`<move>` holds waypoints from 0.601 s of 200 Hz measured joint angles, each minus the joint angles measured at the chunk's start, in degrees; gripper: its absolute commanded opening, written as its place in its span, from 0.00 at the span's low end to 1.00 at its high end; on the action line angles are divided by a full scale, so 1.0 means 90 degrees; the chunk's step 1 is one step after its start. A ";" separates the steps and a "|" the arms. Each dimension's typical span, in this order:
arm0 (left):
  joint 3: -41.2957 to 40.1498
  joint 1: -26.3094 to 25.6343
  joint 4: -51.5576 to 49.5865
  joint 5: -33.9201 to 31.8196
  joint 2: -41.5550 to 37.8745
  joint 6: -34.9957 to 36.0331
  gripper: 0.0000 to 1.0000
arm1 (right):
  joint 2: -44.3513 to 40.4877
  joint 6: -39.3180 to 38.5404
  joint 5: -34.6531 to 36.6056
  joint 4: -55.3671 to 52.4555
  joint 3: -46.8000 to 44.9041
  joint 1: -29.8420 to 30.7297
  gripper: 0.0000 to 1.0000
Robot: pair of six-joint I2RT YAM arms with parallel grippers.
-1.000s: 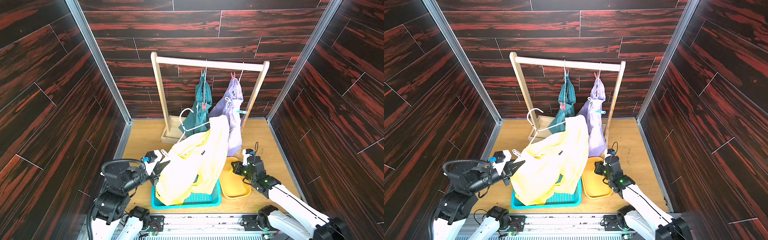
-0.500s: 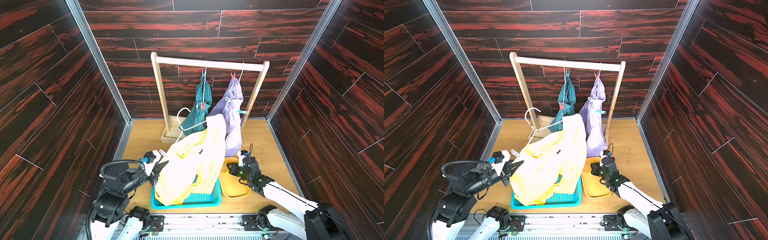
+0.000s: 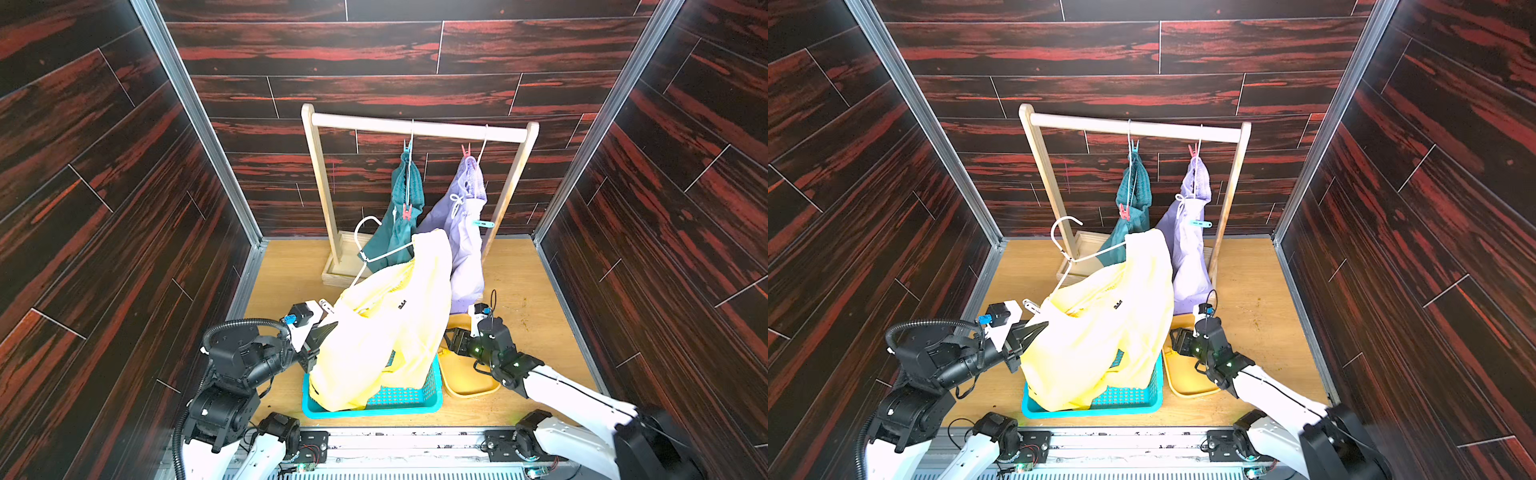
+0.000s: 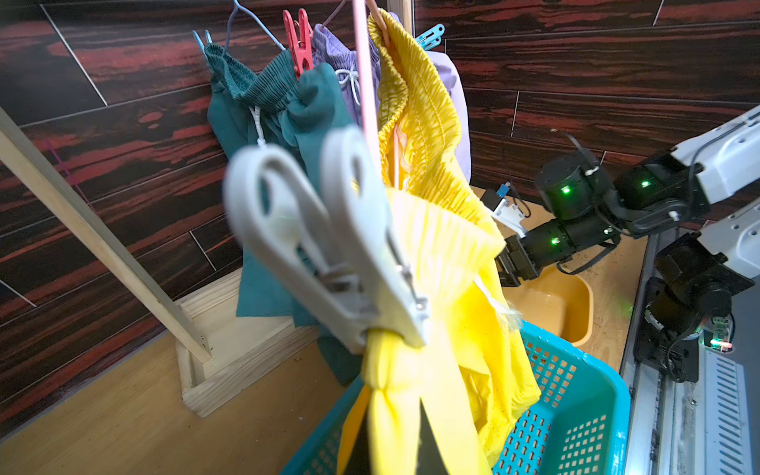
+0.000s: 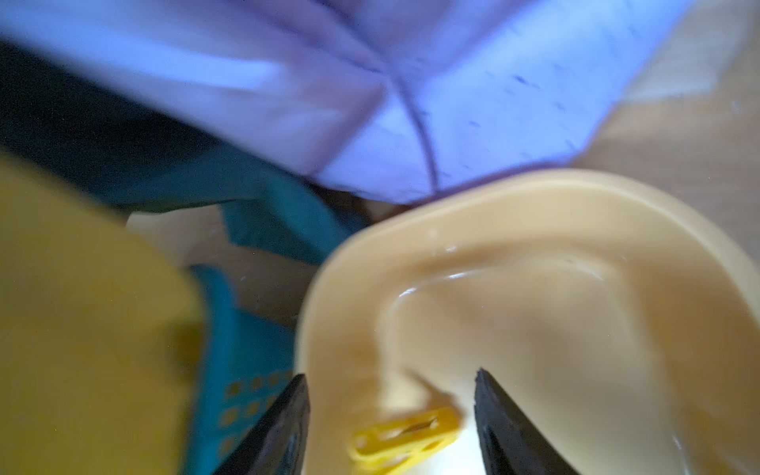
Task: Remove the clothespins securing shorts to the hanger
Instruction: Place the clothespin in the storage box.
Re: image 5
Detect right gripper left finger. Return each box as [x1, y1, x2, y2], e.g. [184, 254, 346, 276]
[213, 374, 311, 475]

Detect green shorts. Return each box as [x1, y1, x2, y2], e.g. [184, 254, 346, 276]
[1, 43, 369, 265]

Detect yellow plastic tray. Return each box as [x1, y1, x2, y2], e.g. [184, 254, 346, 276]
[296, 170, 759, 474]

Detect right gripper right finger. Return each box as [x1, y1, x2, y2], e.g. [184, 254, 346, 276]
[474, 368, 577, 475]

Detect lilac shorts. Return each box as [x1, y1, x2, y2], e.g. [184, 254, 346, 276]
[1, 1, 688, 204]

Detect turquoise plastic basket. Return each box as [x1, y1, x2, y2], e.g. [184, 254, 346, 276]
[182, 265, 295, 474]

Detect yellow clothespin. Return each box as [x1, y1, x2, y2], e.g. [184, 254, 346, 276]
[348, 407, 462, 474]

